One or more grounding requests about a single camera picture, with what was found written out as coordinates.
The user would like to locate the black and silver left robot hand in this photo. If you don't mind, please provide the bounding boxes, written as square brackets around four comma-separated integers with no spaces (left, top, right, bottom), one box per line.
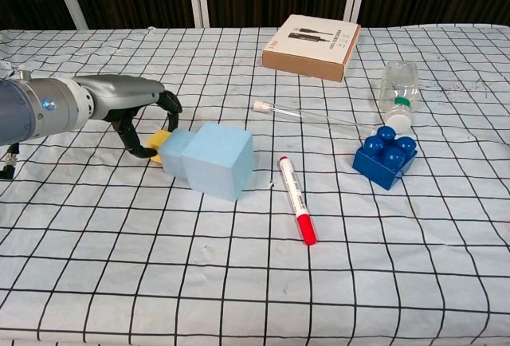
[73,75,184,159]

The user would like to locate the small yellow cube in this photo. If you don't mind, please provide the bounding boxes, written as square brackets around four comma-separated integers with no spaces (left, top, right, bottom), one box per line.
[145,130,172,166]

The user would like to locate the small light blue cube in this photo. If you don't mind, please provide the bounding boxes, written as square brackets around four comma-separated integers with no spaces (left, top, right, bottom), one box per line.
[158,128,198,183]

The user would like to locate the large light blue foam cube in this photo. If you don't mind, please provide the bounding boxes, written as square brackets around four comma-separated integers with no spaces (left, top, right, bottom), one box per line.
[181,121,255,202]

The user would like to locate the white black-checked tablecloth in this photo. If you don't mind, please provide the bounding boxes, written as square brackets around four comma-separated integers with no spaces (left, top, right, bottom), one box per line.
[0,23,510,346]

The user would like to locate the white marker with red cap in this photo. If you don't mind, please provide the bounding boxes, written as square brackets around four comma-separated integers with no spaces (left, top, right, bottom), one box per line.
[277,155,319,246]

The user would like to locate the dark blue toy brick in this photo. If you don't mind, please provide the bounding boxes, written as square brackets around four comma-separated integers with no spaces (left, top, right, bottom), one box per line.
[351,125,418,190]

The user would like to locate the clear plastic bottle white cap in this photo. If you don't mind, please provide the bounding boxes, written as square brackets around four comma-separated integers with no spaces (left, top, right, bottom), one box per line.
[378,60,419,134]

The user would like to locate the cardboard box with cable print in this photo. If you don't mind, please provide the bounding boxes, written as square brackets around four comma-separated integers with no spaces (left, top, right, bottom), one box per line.
[261,14,363,83]

